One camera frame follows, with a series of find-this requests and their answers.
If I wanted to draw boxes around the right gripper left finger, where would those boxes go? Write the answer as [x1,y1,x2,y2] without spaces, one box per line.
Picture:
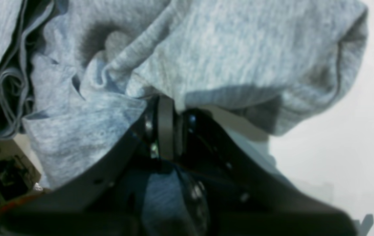
[0,95,175,236]

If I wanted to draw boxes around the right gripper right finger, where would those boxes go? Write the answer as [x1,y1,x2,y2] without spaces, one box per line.
[174,109,357,236]

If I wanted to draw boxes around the grey T-shirt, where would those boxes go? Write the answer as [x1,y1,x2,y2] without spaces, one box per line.
[0,0,368,236]

